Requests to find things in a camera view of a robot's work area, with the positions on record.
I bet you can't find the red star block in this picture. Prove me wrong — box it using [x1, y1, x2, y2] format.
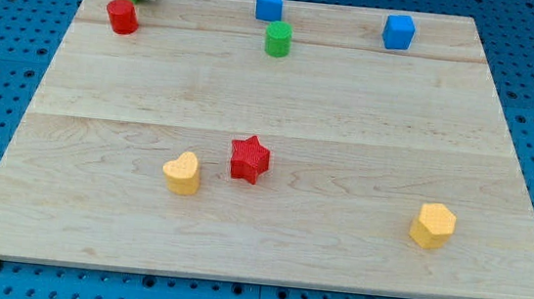
[230, 136, 271, 185]

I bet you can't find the wooden board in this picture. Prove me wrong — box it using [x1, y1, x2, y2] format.
[0, 0, 534, 299]

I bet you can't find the yellow heart block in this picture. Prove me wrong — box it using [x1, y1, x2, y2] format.
[162, 151, 200, 196]

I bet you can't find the green cylinder block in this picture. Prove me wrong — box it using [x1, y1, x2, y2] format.
[264, 21, 293, 58]

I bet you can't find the blue pentagon block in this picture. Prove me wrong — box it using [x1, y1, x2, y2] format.
[254, 0, 284, 21]

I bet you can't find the blue cube block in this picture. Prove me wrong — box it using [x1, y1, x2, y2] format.
[382, 15, 416, 50]

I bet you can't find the yellow hexagon block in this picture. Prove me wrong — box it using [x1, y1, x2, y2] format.
[408, 202, 457, 249]

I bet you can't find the red cylinder block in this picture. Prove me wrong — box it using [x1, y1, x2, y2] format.
[107, 0, 139, 35]

